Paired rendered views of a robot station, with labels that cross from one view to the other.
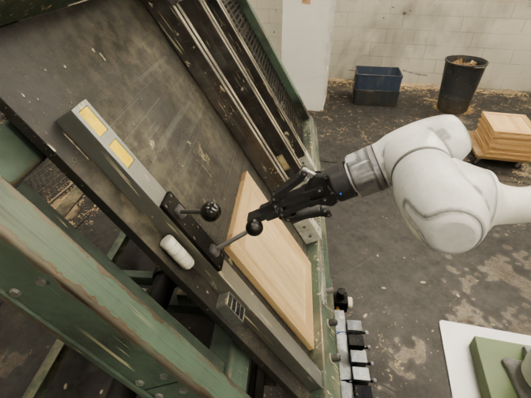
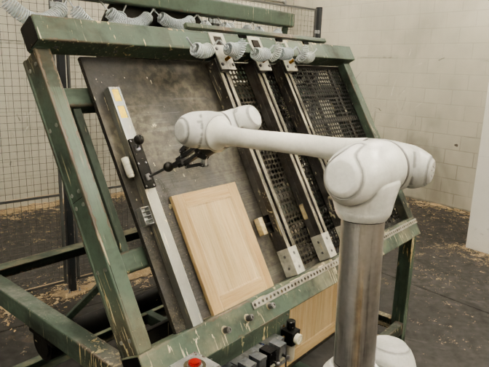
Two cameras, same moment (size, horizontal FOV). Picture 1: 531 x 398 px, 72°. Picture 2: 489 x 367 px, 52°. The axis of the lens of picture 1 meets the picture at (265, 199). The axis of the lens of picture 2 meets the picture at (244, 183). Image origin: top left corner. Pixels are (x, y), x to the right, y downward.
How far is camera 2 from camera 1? 1.43 m
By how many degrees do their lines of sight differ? 40
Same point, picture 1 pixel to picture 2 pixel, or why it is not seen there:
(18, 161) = (81, 100)
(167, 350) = (84, 177)
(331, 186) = not seen: hidden behind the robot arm
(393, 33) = not seen: outside the picture
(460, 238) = (180, 130)
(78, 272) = (68, 127)
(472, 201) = (189, 116)
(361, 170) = not seen: hidden behind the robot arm
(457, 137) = (239, 111)
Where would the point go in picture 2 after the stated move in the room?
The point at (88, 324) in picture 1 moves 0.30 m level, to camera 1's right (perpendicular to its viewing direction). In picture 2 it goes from (63, 151) to (121, 163)
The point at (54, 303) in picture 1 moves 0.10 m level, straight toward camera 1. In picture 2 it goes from (57, 137) to (49, 142)
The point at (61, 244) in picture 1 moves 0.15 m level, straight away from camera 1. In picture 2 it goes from (68, 116) to (81, 112)
